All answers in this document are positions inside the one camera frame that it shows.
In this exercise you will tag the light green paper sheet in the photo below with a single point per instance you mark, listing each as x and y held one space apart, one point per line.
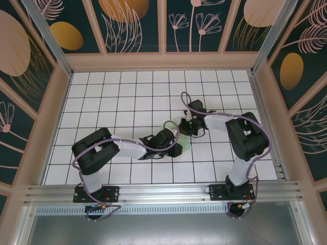
184 143

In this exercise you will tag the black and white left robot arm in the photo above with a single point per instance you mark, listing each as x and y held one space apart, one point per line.
94 153

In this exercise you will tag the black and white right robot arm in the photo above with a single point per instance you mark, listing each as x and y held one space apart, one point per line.
247 137

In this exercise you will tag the yellow power connector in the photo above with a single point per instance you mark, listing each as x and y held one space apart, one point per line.
104 205
241 205

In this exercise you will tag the grey metal panel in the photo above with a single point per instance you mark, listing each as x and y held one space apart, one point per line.
163 229

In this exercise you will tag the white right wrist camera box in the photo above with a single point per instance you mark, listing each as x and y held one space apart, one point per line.
188 116

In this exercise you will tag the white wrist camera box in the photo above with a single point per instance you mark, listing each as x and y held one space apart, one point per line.
175 132
188 116

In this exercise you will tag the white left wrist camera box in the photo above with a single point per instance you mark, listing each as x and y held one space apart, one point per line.
175 132

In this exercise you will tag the long aluminium mounting rail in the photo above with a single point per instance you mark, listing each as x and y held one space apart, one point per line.
163 192

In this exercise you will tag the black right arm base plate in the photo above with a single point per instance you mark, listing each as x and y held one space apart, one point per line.
217 192

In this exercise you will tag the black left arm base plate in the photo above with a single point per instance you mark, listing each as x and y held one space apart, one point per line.
112 194

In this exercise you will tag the aluminium side rail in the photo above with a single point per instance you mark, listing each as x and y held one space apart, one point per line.
259 97

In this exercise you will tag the aluminium corner post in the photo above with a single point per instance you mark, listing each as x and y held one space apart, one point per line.
51 43
270 38

